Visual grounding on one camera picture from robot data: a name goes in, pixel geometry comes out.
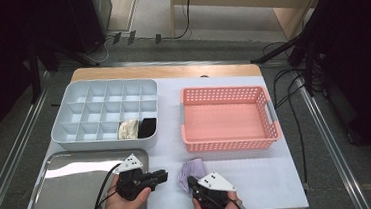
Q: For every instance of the dark curtain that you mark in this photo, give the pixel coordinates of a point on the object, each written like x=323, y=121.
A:
x=363, y=53
x=3, y=65

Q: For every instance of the pink perforated basket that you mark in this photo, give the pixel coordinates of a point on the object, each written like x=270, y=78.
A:
x=230, y=144

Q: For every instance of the white divided organizer box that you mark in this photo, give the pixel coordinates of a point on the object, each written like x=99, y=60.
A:
x=103, y=106

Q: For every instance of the black cabinet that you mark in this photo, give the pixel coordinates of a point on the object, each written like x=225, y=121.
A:
x=89, y=18

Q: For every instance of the cream sock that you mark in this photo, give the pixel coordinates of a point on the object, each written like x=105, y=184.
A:
x=128, y=129

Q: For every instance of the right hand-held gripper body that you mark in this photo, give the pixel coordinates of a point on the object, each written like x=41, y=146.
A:
x=214, y=192

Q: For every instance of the small black table clip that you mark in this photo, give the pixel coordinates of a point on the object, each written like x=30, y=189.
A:
x=204, y=76

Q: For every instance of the shiny metal tray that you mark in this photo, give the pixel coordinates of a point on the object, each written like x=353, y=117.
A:
x=70, y=200

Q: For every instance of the black metal stand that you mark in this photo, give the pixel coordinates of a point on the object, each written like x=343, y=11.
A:
x=33, y=69
x=309, y=61

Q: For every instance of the black sock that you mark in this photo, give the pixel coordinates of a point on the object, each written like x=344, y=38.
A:
x=147, y=127

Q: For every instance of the small black floor block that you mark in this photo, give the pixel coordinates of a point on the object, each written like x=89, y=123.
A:
x=116, y=38
x=158, y=38
x=131, y=37

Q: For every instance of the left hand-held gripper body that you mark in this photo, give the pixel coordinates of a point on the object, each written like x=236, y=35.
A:
x=131, y=184

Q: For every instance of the metal floor rail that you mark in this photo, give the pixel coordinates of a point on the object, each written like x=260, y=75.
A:
x=330, y=146
x=13, y=154

